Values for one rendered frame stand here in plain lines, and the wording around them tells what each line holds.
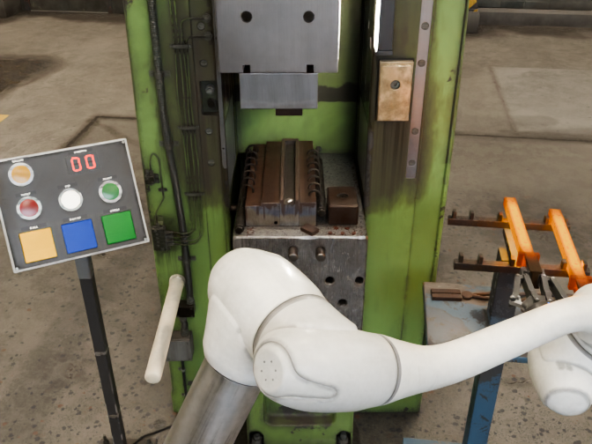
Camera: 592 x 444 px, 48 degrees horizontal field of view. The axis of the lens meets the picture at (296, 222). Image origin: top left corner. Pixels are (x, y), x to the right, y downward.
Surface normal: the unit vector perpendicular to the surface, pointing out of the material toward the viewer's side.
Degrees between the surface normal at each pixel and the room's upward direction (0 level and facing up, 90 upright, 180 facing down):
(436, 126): 90
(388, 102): 90
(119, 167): 60
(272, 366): 66
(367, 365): 52
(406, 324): 90
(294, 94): 90
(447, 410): 0
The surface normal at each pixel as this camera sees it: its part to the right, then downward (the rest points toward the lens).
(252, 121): 0.00, 0.51
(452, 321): 0.00, -0.86
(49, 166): 0.37, -0.03
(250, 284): -0.40, -0.65
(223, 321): -0.78, -0.10
